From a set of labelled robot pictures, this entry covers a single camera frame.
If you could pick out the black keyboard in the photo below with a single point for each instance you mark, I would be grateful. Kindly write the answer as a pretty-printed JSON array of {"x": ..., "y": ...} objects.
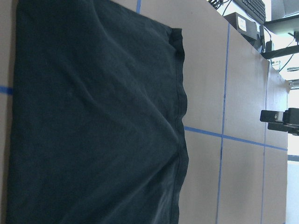
[{"x": 254, "y": 8}]

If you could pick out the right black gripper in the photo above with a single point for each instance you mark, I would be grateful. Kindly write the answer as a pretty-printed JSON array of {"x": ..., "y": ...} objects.
[{"x": 289, "y": 117}]

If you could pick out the black box with label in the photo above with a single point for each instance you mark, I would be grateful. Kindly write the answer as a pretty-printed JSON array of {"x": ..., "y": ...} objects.
[{"x": 244, "y": 26}]

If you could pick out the black monitor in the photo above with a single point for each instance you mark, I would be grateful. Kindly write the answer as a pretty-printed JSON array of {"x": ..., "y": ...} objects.
[{"x": 284, "y": 17}]

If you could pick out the black graphic t-shirt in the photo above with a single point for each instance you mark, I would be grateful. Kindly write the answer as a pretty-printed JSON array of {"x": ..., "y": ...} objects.
[{"x": 98, "y": 101}]

